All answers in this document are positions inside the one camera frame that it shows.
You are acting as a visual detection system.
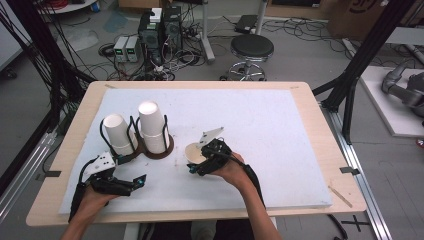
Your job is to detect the person's right hand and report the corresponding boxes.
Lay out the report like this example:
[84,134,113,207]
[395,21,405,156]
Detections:
[213,152,255,192]

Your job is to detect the black computer tower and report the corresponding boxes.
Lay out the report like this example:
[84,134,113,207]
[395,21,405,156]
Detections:
[137,9,165,66]
[162,5,184,52]

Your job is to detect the white floor platform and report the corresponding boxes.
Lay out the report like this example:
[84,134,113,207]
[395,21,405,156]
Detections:
[359,65,424,139]

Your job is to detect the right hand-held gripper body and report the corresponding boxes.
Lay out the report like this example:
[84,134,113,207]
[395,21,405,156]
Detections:
[196,126,233,177]

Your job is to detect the grey power supply unit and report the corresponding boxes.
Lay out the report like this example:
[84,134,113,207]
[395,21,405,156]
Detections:
[125,35,142,63]
[112,35,130,63]

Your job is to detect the white table leg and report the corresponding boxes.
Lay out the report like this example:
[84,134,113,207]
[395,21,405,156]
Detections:
[122,223,142,240]

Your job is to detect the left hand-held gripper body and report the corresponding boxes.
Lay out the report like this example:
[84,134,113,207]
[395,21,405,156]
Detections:
[87,151,133,197]

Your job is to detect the black wire double cup holder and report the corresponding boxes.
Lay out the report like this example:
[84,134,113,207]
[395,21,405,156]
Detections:
[99,114,175,161]

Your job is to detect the aluminium floor rail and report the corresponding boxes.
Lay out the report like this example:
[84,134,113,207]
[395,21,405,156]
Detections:
[323,104,394,240]
[0,128,58,224]

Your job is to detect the small white box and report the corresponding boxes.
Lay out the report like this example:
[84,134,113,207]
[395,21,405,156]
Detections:
[148,7,164,24]

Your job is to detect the thin wooden stick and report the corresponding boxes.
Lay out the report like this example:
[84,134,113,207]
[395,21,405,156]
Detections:
[327,185,354,209]

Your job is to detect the person's dark trousers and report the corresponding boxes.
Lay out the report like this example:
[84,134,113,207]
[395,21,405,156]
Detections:
[141,219,258,240]

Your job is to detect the short stack of white cups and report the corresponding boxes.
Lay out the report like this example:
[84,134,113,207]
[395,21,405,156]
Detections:
[102,113,139,157]

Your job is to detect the black floor cable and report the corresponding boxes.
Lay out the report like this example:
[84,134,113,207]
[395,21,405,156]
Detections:
[327,213,349,240]

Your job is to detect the tangle of floor cables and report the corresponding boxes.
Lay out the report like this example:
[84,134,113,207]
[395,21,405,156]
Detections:
[97,29,208,82]

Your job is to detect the brown cardboard box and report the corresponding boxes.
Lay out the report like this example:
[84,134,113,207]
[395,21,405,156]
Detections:
[325,0,424,42]

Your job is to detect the flat black device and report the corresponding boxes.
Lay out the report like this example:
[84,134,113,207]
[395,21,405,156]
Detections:
[233,14,260,35]

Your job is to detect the black metal frame post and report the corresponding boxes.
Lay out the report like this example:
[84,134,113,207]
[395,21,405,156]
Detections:
[5,0,88,134]
[312,0,418,145]

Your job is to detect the white paper cup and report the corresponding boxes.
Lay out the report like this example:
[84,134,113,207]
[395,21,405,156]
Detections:
[184,142,210,165]

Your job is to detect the white foam mat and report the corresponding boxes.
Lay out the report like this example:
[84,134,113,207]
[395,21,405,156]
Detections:
[58,88,334,215]

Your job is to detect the person's left hand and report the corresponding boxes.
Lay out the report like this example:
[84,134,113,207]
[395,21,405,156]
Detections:
[79,186,119,219]

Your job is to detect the black round stool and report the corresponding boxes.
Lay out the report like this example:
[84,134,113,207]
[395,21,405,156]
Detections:
[219,33,275,82]

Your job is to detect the tall stack of white cups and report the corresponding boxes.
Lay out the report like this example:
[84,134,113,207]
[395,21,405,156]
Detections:
[137,101,171,155]

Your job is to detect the grey desk leg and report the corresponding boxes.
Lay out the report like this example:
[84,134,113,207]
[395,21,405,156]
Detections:
[199,0,217,65]
[254,0,269,36]

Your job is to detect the white round table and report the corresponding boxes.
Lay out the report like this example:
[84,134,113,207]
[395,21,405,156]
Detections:
[36,0,98,15]

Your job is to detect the black cross floor tape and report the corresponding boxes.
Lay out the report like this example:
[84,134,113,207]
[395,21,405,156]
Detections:
[340,214,371,233]

